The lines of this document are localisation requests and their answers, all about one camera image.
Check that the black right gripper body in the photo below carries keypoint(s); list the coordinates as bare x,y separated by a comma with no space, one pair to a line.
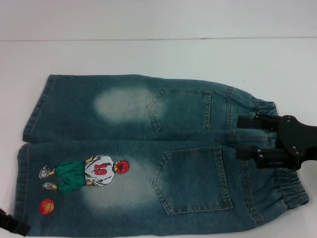
293,140

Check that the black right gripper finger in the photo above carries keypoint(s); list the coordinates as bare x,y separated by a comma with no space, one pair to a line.
252,122
262,157

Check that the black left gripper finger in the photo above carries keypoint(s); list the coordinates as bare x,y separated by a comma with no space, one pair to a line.
23,229

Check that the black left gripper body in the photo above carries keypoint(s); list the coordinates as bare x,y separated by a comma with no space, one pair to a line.
4,219

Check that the blue denim shorts basketball print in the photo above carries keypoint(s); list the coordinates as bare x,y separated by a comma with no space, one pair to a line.
123,124

